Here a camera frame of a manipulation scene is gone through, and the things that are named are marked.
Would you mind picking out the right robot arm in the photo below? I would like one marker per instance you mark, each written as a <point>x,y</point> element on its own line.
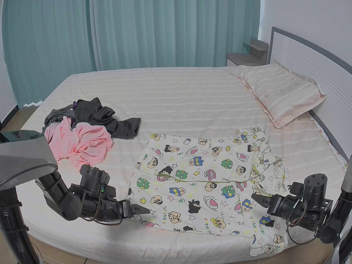
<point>316,188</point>

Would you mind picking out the blue-green curtain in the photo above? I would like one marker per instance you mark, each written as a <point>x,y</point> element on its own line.
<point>178,23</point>
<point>49,37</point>

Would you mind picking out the purple garment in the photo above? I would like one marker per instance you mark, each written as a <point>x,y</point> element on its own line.
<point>74,104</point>

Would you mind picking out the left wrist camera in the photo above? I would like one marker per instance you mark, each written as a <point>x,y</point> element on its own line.
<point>110,192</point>

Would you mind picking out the pink garment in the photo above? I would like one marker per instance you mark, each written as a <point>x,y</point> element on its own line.
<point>88,144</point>

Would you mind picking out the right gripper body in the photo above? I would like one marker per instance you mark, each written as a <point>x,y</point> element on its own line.
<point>282,206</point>

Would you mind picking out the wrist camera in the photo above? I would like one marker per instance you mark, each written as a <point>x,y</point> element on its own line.
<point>295,188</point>
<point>110,192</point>

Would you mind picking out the white printed pyjama top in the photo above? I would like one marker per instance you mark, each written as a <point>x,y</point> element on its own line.
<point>206,175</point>

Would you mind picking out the bed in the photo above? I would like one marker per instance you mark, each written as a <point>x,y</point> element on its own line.
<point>192,106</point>

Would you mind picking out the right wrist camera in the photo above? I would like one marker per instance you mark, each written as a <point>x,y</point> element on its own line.
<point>295,188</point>

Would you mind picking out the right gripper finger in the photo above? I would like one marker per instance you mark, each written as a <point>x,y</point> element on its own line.
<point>264,197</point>
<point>265,204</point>

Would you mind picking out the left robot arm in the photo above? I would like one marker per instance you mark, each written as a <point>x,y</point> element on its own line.
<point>22,153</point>

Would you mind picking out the grey white bedside table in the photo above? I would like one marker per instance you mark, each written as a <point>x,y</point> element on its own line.
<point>242,59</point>

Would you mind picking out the pale pink striped pillow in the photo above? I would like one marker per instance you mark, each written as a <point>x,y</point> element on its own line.
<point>283,98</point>

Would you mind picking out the dark grey garment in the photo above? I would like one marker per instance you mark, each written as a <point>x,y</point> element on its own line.
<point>93,114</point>

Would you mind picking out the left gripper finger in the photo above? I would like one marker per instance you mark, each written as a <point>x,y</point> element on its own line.
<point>139,209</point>
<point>137,217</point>

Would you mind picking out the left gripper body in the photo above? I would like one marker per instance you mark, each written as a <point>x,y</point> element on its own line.
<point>112,209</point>

